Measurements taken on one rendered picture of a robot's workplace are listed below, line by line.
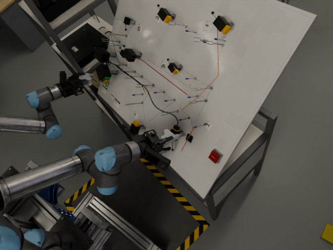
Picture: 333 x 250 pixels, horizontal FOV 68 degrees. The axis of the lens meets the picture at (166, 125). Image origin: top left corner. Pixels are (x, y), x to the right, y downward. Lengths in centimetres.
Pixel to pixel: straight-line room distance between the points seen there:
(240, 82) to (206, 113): 25
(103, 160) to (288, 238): 183
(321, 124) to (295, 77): 62
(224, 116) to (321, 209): 145
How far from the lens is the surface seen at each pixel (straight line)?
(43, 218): 157
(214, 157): 131
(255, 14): 122
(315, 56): 333
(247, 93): 120
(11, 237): 76
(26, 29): 452
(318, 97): 297
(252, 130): 173
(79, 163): 96
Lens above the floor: 231
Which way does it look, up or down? 57 degrees down
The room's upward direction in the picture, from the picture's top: 23 degrees counter-clockwise
